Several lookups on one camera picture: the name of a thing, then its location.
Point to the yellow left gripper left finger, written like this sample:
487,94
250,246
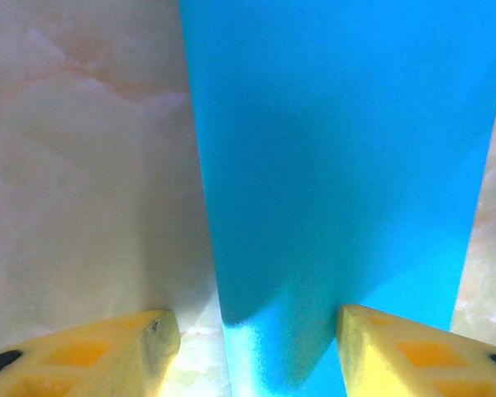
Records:
107,355

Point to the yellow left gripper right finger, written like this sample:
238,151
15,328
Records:
409,355

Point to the blue paper sheet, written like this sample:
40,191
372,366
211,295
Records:
339,144

